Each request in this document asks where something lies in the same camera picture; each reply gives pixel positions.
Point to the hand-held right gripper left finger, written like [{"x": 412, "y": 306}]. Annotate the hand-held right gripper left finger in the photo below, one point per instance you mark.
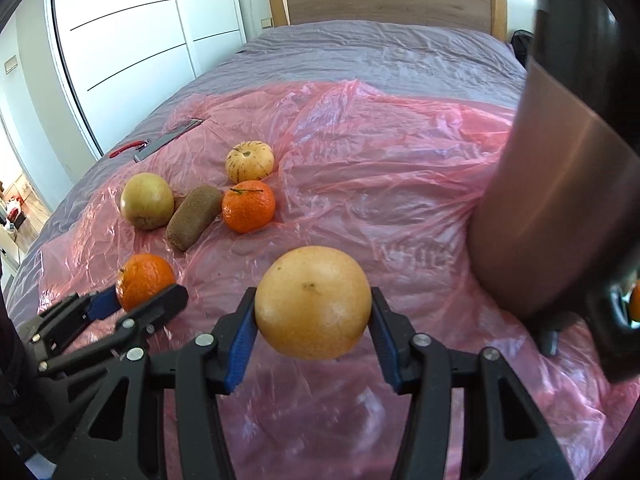
[{"x": 240, "y": 342}]

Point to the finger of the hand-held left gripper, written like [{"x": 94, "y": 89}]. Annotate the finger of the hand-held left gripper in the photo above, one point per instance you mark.
[
  {"x": 160, "y": 307},
  {"x": 106, "y": 303}
]

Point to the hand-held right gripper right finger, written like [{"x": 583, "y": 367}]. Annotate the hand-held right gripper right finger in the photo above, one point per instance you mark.
[{"x": 386, "y": 347}]

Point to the yellow grapefruit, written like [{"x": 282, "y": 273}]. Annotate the yellow grapefruit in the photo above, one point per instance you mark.
[{"x": 312, "y": 302}]

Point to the yellow-green apple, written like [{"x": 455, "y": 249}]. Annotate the yellow-green apple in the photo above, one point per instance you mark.
[{"x": 146, "y": 201}]

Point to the striped yellow pepino melon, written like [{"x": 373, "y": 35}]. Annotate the striped yellow pepino melon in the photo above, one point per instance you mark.
[{"x": 250, "y": 161}]

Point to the brown kiwi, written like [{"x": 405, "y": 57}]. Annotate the brown kiwi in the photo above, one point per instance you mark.
[{"x": 192, "y": 217}]

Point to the pink plastic sheet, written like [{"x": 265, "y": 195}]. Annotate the pink plastic sheet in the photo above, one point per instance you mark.
[{"x": 375, "y": 160}]

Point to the black and steel electric kettle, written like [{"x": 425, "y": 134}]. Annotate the black and steel electric kettle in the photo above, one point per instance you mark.
[{"x": 540, "y": 185}]

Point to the white wardrobe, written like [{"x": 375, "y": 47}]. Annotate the white wardrobe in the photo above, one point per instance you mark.
[{"x": 130, "y": 35}]

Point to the black backpack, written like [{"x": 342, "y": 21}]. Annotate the black backpack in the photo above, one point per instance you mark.
[{"x": 522, "y": 47}]

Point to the wooden headboard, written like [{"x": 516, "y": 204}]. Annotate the wooden headboard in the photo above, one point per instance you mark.
[{"x": 375, "y": 5}]

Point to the white wall switch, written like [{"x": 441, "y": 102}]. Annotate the white wall switch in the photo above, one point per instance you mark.
[{"x": 10, "y": 65}]

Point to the wall socket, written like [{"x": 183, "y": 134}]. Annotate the wall socket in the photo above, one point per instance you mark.
[{"x": 266, "y": 22}]

